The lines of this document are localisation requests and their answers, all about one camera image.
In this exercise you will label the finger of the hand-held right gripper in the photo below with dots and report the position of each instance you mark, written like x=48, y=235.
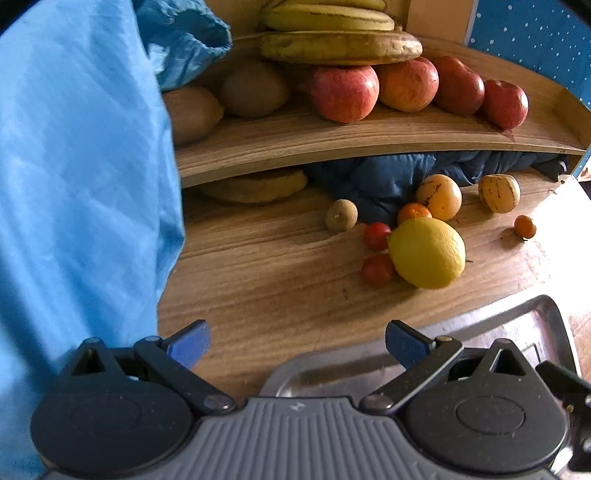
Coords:
x=575, y=392

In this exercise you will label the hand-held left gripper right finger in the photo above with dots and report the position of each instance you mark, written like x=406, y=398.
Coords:
x=406, y=345

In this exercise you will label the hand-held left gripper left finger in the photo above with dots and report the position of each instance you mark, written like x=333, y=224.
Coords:
x=190, y=345

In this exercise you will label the metal tray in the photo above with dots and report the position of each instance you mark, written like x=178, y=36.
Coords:
x=351, y=364

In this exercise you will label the red cherry tomato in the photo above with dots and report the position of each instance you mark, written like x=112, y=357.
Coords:
x=376, y=236
x=376, y=270

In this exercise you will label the yellow lemon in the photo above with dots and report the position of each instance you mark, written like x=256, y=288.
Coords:
x=427, y=254

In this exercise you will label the small orange tangerine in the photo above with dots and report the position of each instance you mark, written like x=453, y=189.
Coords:
x=413, y=212

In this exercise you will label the small brown kiwi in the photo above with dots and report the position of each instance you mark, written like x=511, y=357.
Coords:
x=340, y=215

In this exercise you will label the orange-yellow pepino melon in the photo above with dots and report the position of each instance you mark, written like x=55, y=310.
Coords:
x=441, y=196

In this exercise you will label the dark blue cloth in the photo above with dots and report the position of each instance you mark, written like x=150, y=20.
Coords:
x=374, y=180

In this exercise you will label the tan flat oval object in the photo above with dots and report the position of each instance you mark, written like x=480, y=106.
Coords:
x=258, y=187

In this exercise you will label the pale striped pepino melon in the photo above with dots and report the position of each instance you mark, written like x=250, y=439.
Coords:
x=499, y=194

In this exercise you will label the light blue cloth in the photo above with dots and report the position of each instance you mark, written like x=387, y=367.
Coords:
x=78, y=194

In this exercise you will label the wooden shelf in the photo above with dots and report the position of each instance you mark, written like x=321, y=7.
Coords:
x=323, y=138

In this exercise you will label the large brown kiwi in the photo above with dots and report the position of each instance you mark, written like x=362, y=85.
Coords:
x=191, y=115
x=254, y=87

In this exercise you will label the red apple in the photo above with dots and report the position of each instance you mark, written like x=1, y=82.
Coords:
x=459, y=87
x=505, y=104
x=344, y=94
x=408, y=85

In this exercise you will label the crumpled blue bag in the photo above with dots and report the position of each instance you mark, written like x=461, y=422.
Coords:
x=184, y=41

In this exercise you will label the yellow banana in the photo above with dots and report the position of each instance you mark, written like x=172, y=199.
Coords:
x=341, y=3
x=325, y=19

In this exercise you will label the blue white-dotted panel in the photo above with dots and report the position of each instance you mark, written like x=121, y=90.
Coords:
x=531, y=32

